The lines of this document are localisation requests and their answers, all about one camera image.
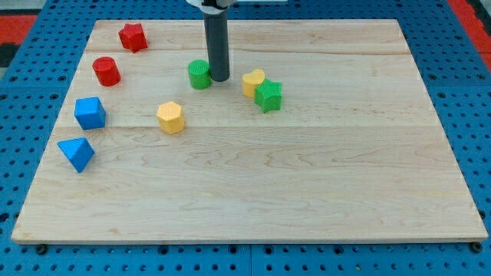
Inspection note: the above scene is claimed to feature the red star block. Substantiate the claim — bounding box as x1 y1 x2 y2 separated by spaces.
118 23 148 53

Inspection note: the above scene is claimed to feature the blue cube block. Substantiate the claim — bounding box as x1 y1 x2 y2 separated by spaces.
74 97 106 130

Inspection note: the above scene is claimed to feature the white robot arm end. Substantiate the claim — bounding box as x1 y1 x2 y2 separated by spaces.
186 0 237 15

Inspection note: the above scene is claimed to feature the green cylinder block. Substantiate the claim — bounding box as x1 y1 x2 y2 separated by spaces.
187 60 212 90

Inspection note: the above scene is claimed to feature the yellow heart block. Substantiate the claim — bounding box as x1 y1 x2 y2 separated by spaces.
242 68 265 98

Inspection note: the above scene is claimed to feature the blue triangle block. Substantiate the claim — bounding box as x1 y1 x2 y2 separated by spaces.
57 137 94 173

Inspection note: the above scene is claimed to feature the red cylinder block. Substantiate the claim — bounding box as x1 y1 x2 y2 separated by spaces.
92 56 121 87

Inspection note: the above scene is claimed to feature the light wooden board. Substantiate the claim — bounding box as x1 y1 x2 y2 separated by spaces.
12 19 488 245

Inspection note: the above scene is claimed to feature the green star block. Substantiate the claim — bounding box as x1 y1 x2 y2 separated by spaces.
254 78 282 113

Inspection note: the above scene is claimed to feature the yellow hexagon block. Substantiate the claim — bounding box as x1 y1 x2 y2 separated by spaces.
157 101 185 134

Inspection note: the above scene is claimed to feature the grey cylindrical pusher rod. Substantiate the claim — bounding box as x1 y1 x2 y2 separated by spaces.
204 11 230 82

